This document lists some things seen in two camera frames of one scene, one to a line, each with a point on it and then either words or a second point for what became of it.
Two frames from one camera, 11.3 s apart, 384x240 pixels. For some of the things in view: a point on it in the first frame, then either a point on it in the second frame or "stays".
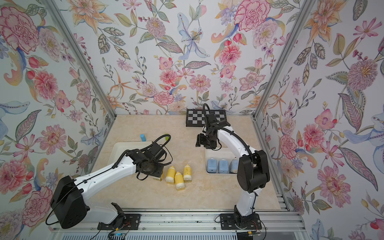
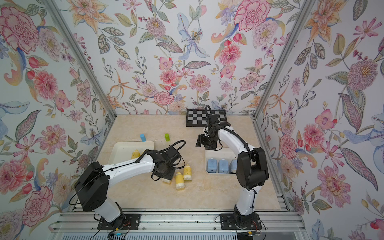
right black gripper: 200,141 stays
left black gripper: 158,173 to 174,167
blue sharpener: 223,166 stays
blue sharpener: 212,165 stays
